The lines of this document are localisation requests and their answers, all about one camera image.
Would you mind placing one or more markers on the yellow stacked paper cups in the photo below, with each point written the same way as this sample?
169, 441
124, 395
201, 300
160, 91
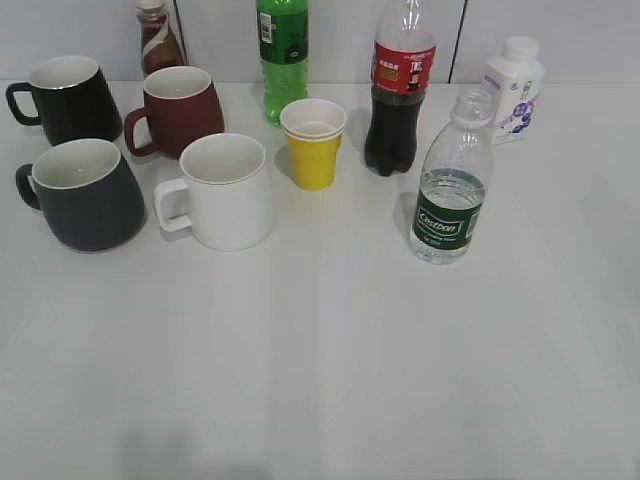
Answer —
313, 129

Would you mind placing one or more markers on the white ceramic mug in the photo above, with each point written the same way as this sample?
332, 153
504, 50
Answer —
227, 180

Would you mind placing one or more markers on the dark grey round mug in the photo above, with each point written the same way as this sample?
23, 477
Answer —
87, 192

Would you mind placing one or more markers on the clear water bottle green label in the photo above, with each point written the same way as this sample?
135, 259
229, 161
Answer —
455, 176

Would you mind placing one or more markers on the brown Nescafe coffee bottle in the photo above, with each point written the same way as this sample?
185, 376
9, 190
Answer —
159, 47

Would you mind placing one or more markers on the black mug with silver rim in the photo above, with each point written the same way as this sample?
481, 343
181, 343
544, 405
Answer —
72, 99

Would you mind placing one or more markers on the dark red ceramic mug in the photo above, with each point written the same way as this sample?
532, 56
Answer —
181, 105

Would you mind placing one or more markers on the green soda bottle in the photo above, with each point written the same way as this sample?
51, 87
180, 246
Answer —
283, 39

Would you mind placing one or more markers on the cola bottle red label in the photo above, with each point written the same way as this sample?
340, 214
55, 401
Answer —
403, 56

